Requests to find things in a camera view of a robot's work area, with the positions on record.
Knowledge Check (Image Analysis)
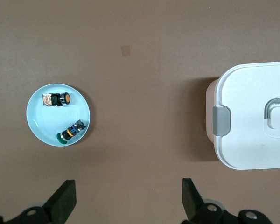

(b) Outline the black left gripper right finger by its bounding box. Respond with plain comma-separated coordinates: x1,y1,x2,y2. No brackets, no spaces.
181,178,274,224

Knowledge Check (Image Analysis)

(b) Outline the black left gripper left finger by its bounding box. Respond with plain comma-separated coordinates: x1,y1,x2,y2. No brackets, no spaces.
0,179,77,224

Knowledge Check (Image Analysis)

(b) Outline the orange push button switch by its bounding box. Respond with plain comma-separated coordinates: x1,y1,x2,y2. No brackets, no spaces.
42,92,72,108

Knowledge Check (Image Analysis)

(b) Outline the light blue round plate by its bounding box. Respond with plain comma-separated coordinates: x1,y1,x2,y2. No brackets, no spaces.
26,83,91,147

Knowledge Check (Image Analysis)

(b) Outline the white lidded storage box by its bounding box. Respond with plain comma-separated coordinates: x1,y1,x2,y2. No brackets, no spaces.
205,61,280,170

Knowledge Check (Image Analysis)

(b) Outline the brown tape patch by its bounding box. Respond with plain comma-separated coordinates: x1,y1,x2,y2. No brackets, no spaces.
120,45,131,57

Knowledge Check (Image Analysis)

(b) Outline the green push button switch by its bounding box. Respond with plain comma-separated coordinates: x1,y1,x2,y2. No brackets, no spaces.
56,119,86,144

